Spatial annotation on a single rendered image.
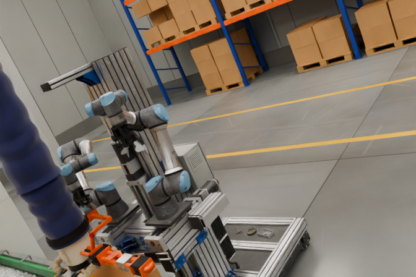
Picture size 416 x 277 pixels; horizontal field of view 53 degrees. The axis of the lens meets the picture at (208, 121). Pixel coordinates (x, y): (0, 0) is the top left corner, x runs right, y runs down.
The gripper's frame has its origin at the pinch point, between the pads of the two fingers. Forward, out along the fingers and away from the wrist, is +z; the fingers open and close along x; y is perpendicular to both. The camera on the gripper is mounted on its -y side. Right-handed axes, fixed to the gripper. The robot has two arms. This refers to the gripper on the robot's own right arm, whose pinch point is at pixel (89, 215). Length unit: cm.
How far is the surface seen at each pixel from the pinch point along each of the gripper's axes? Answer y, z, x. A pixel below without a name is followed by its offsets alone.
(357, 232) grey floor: 81, 118, 149
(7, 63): -294, -119, 122
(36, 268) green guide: -125, 55, -12
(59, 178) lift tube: 38, -39, -20
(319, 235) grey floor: 51, 118, 141
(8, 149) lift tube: 38, -64, -34
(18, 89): -294, -85, 118
